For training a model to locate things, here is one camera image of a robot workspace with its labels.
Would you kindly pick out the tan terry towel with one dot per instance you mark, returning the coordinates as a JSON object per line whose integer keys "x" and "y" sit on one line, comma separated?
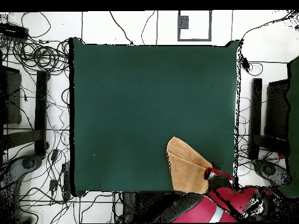
{"x": 186, "y": 168}

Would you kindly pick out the black power strip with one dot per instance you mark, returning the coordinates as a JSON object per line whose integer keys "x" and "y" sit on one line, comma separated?
{"x": 14, "y": 30}

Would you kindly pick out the small black power adapter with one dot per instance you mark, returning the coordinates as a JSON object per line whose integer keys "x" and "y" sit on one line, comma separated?
{"x": 55, "y": 155}
{"x": 53, "y": 185}

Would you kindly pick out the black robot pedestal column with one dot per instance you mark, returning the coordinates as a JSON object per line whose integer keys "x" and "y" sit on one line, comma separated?
{"x": 130, "y": 205}

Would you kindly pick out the dark green table cloth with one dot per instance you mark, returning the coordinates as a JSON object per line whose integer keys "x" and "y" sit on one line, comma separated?
{"x": 116, "y": 93}

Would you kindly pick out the gray floor hatch frame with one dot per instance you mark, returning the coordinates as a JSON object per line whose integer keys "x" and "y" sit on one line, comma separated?
{"x": 193, "y": 40}

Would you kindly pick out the black metal stand frame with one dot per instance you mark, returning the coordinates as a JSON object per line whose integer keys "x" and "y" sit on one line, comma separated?
{"x": 255, "y": 116}
{"x": 41, "y": 112}

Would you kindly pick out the black box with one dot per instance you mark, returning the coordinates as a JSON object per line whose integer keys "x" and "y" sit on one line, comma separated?
{"x": 11, "y": 95}
{"x": 276, "y": 109}

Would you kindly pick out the gray black floor stand base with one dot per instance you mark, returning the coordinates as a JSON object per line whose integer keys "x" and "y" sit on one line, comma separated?
{"x": 28, "y": 163}
{"x": 268, "y": 169}

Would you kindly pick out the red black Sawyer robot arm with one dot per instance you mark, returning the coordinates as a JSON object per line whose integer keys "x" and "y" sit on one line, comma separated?
{"x": 201, "y": 210}

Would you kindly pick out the dark green fabric sheet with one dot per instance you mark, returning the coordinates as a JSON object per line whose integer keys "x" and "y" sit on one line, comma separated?
{"x": 294, "y": 116}

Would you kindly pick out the gray square floor box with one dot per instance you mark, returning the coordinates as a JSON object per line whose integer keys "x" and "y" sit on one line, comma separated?
{"x": 183, "y": 22}

